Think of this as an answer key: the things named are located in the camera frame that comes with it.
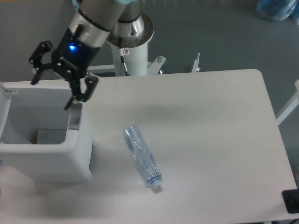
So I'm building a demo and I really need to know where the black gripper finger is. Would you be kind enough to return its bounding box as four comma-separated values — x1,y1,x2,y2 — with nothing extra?
29,41,54,85
64,76,99,111

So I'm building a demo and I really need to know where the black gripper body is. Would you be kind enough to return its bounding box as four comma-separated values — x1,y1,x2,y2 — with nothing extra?
51,27,99,82

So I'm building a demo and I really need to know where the clear plastic bag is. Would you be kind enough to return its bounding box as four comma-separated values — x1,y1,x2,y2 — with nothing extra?
37,129,66,145

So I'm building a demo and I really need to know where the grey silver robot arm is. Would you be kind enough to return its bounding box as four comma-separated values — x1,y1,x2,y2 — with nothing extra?
29,0,154,109

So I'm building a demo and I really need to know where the white open trash can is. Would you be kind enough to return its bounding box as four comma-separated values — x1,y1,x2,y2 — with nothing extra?
0,82,93,182

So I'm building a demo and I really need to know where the crushed clear plastic bottle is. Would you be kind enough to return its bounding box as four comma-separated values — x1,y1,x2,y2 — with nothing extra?
123,125,163,193

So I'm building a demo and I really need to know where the metal levelling bolt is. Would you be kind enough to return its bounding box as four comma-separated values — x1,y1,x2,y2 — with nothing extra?
191,53,201,73

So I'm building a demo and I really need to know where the blue plastic bag bundle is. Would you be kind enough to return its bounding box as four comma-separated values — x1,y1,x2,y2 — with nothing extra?
256,0,299,22

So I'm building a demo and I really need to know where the black device at table edge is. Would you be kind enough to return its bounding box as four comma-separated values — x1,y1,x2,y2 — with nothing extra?
282,189,299,214

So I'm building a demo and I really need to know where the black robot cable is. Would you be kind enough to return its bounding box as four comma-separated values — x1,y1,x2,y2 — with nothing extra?
117,36,129,76

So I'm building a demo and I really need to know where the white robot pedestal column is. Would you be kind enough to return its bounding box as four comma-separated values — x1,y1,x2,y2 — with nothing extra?
110,43,148,77

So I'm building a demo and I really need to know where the white frame bar right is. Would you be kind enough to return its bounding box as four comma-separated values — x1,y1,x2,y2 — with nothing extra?
276,80,299,126

